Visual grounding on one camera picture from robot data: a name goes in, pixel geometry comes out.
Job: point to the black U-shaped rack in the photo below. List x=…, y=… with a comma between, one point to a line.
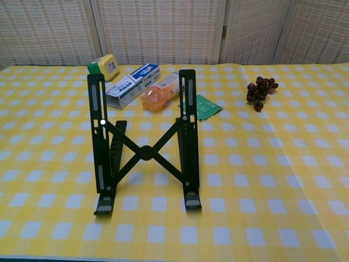
x=145, y=152

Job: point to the orange drink plastic bottle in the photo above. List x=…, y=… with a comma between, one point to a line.
x=155, y=98

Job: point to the green foil packet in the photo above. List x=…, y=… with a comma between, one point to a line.
x=207, y=109

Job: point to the blue white toothpaste box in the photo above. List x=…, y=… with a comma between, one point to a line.
x=131, y=84

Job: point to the yellow green lidded container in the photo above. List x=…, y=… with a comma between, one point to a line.
x=109, y=66

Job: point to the dark red grape bunch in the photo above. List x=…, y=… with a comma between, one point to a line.
x=259, y=91

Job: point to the woven folding screen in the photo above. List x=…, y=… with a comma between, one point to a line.
x=163, y=27

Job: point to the brass screen hinge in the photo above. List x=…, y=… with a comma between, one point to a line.
x=225, y=31

